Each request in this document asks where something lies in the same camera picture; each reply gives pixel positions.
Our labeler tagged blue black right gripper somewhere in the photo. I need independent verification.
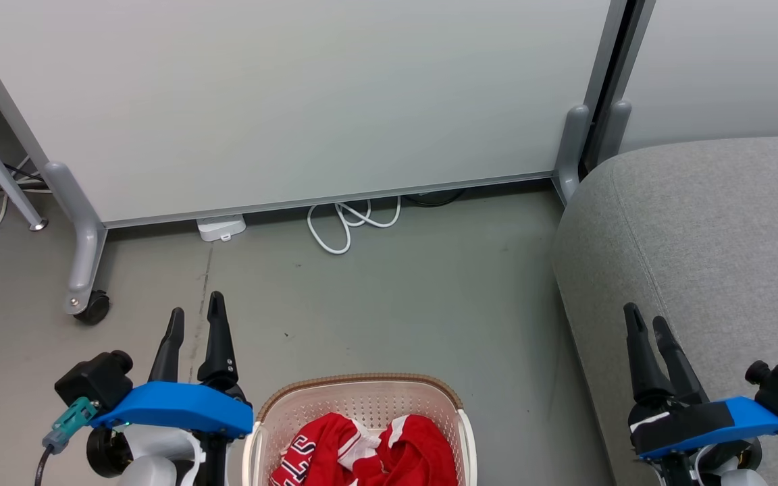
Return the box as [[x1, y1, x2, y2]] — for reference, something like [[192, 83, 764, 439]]
[[623, 302, 778, 486]]

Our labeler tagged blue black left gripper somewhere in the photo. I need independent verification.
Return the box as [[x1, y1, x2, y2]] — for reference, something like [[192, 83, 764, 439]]
[[86, 291, 253, 486]]

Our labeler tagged red and white jersey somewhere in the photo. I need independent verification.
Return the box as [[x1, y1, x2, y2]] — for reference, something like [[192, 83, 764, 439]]
[[269, 413, 459, 486]]

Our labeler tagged grey fabric sofa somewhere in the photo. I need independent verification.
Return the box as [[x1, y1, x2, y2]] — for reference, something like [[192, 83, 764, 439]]
[[551, 134, 778, 486]]

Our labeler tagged black caster wheel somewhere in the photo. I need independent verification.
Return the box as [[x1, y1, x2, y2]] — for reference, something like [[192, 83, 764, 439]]
[[73, 290, 111, 326]]

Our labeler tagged small white adapter box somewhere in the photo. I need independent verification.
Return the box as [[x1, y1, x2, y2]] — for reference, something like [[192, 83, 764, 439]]
[[197, 215, 247, 242]]

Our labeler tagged long grey partition foot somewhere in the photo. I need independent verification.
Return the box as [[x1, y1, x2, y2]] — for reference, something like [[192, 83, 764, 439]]
[[43, 161, 107, 317]]

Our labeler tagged cream perforated laundry basket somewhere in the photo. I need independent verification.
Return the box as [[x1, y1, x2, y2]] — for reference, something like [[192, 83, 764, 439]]
[[242, 373, 477, 486]]

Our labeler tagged short grey partition foot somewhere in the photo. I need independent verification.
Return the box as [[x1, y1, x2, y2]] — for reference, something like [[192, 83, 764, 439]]
[[552, 103, 592, 205], [595, 100, 633, 166]]

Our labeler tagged wide white partition panel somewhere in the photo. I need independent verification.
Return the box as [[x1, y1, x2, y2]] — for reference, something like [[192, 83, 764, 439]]
[[0, 0, 629, 229]]

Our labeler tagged narrow white partition panel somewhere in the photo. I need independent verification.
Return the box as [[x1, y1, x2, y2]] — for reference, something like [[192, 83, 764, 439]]
[[605, 0, 778, 155]]

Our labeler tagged left arm black cable teal plug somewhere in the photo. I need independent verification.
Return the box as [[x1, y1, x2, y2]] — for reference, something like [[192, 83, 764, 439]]
[[34, 397, 99, 486]]

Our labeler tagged looped white cable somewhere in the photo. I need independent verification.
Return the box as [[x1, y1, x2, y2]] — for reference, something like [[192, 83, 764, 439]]
[[306, 196, 402, 255]]

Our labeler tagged long white floor cable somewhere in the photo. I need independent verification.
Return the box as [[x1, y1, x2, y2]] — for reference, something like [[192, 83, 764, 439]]
[[0, 157, 52, 259]]

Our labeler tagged black cable under partition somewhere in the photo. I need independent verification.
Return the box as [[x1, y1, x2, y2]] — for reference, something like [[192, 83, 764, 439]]
[[403, 189, 464, 208]]

